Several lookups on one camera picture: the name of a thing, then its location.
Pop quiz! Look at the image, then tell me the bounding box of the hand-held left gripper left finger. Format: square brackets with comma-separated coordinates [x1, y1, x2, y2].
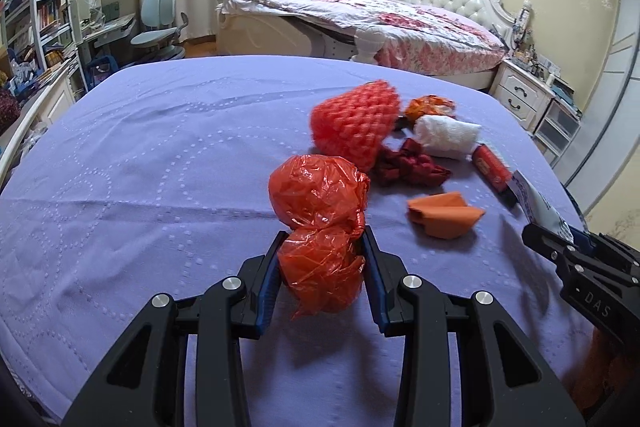
[60, 231, 292, 427]

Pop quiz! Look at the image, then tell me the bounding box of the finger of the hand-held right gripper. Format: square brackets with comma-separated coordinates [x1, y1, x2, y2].
[573, 229, 640, 269]
[521, 223, 577, 266]

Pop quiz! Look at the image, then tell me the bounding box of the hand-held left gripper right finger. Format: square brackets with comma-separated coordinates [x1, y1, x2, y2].
[360, 226, 586, 427]

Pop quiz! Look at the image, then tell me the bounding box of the white and blue packet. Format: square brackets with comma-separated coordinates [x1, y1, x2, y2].
[510, 171, 576, 245]

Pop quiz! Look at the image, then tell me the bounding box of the red plastic bag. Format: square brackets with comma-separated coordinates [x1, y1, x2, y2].
[268, 153, 372, 320]

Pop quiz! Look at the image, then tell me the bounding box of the white tissue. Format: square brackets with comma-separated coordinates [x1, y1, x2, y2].
[414, 115, 482, 160]

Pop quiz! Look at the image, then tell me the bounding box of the red foam fruit net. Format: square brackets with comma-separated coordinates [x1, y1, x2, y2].
[309, 79, 402, 172]

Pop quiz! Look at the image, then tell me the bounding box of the orange crinkled snack wrapper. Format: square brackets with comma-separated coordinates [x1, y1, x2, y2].
[404, 95, 457, 122]

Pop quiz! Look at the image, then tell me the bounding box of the person's right forearm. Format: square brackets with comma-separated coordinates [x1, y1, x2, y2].
[567, 327, 640, 427]

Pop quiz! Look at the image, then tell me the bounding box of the small red box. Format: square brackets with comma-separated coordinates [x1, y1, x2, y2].
[472, 144, 519, 208]

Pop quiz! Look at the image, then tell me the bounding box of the orange folded paper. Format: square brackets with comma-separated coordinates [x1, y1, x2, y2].
[406, 191, 487, 241]

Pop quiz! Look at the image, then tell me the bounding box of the clear plastic drawer unit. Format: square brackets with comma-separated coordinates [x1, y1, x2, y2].
[534, 99, 583, 156]

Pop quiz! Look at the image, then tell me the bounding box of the dark red crumpled wrapper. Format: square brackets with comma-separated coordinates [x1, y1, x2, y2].
[375, 138, 453, 188]

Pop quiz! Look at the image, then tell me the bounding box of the stack of papers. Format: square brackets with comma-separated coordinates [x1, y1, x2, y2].
[549, 76, 584, 118]

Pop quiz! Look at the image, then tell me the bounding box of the white nightstand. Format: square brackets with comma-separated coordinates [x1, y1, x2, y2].
[492, 58, 556, 131]

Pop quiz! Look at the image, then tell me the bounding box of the white sliding wardrobe door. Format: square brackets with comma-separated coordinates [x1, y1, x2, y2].
[562, 0, 640, 228]

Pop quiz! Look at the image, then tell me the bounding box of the purple bedsheet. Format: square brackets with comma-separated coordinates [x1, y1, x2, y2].
[0, 54, 593, 427]

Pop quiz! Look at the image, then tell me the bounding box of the clutter of small toiletries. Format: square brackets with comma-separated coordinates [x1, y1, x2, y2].
[510, 2, 562, 78]

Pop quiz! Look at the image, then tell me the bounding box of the blue bag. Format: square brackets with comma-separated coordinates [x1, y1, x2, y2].
[88, 55, 121, 91]

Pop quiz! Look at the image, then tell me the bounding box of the pink floral blanket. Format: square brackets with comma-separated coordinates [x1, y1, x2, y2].
[222, 0, 506, 72]

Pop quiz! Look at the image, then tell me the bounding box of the light blue desk chair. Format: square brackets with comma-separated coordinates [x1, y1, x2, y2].
[131, 0, 191, 68]

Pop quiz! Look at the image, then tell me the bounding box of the low white cabinet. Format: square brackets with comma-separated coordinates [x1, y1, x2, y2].
[0, 57, 77, 190]

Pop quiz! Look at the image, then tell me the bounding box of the white desk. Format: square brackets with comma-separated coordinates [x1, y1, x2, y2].
[70, 14, 137, 92]

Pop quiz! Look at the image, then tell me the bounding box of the white bookshelf with books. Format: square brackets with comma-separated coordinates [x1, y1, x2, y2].
[0, 0, 75, 92]

